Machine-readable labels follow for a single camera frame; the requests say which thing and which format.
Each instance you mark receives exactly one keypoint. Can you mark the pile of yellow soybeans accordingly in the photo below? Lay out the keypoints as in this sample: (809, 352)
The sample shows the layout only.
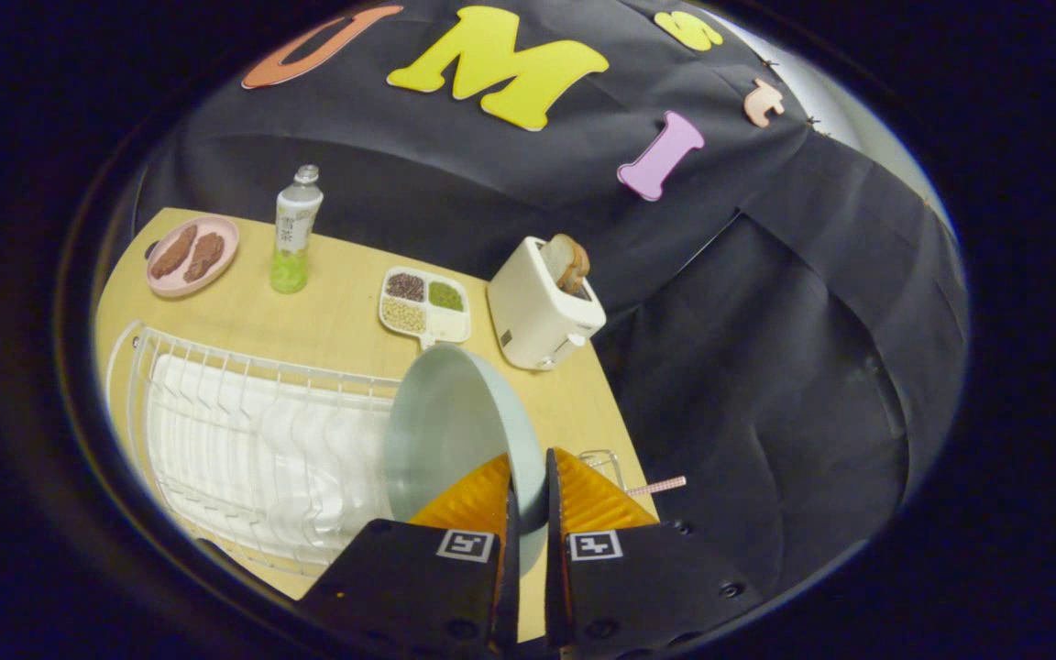
(403, 315)

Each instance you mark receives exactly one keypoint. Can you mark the pile of green beans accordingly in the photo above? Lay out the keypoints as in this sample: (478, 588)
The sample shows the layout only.
(445, 296)

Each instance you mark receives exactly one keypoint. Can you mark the brown meat piece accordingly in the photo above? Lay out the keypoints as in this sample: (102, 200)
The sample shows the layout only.
(173, 252)
(204, 257)

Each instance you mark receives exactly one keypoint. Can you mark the green drink bottle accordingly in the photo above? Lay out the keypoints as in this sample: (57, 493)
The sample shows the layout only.
(294, 229)

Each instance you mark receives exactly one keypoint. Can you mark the white divided dish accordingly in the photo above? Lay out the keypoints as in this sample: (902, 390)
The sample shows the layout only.
(450, 325)

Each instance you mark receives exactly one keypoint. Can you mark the white toaster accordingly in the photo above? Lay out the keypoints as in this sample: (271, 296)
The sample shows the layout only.
(528, 312)

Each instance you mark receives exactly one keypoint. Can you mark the pink plate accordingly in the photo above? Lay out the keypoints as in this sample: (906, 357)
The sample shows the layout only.
(170, 286)

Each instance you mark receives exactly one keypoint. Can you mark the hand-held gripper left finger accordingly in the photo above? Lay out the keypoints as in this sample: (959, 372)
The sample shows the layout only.
(510, 587)

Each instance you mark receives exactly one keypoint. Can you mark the pale green plate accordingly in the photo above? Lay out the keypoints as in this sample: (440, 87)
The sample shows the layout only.
(455, 422)

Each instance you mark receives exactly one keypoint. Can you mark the brown bread slice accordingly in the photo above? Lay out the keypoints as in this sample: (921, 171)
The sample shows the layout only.
(566, 261)

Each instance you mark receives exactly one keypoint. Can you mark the pile of red beans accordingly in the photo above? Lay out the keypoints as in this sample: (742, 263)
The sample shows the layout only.
(405, 287)

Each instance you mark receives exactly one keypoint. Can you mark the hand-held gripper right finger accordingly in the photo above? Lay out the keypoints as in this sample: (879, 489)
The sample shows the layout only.
(554, 587)

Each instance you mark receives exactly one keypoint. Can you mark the black backdrop cloth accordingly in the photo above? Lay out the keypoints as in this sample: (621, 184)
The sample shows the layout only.
(766, 367)

